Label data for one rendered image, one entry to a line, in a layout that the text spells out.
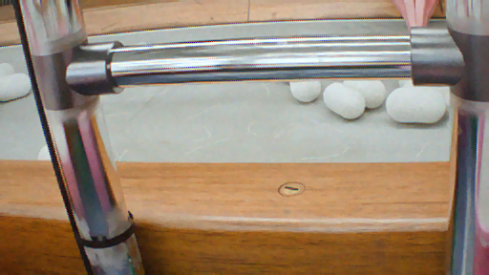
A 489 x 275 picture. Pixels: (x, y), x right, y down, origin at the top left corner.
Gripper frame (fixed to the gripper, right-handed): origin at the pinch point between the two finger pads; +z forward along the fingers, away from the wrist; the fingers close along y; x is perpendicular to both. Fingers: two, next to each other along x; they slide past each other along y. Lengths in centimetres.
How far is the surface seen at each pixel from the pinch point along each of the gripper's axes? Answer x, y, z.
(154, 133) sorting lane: -6.2, -16.4, 10.6
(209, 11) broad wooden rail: 7.7, -19.9, -8.3
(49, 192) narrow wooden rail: -15.5, -17.2, 17.9
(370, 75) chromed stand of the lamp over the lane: -23.4, -1.0, 16.4
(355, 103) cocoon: -6.5, -3.7, 9.0
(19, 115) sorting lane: -4.1, -29.8, 7.8
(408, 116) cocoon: -6.7, -0.5, 9.9
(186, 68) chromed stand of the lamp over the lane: -23.9, -6.9, 16.2
